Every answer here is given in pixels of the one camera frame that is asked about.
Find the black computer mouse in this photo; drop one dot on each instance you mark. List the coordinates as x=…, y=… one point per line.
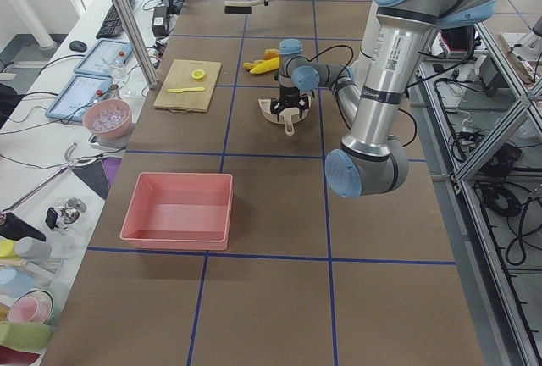
x=77, y=46

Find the pink cup in green bowl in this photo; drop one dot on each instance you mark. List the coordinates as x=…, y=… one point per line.
x=35, y=307

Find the black keyboard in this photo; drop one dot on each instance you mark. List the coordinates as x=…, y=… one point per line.
x=111, y=26

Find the lower blue teach pendant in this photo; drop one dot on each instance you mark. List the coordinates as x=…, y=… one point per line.
x=81, y=92

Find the grey cylinder cup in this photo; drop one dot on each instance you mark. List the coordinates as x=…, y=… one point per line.
x=33, y=250

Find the yellow toy corn cob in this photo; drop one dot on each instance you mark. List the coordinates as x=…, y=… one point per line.
x=266, y=66

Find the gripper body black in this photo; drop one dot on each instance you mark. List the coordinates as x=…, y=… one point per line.
x=289, y=96

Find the beige plastic dustpan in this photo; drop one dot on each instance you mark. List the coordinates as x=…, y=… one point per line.
x=290, y=115

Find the toy brown potato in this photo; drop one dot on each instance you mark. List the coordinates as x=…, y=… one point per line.
x=270, y=53

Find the pink plastic bin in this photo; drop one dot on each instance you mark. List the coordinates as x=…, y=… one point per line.
x=179, y=211

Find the upper blue teach pendant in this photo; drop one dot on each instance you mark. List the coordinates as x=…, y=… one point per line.
x=103, y=56

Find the toy ginger root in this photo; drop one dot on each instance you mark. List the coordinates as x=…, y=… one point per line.
x=250, y=65

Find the yellow toy lemon slice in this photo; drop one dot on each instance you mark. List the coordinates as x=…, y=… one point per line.
x=198, y=74

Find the black power adapter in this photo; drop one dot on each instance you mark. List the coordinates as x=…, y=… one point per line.
x=160, y=21

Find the yellow plastic toy knife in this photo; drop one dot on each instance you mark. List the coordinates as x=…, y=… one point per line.
x=186, y=89

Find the aluminium side frame rack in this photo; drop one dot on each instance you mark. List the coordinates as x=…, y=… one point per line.
x=481, y=131

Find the light blue cup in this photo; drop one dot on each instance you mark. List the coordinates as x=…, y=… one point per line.
x=15, y=283

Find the white hand brush black bristles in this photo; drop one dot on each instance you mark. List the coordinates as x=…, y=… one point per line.
x=244, y=6

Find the bamboo cutting board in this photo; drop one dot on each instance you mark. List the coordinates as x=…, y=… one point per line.
x=179, y=76

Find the blue teach pendant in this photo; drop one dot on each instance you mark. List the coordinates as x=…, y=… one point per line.
x=81, y=92
x=103, y=56

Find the green plastic cup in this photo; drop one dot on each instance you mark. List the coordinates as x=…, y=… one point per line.
x=25, y=337

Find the pink bowl with clear pieces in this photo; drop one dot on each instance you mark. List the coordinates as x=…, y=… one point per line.
x=109, y=119

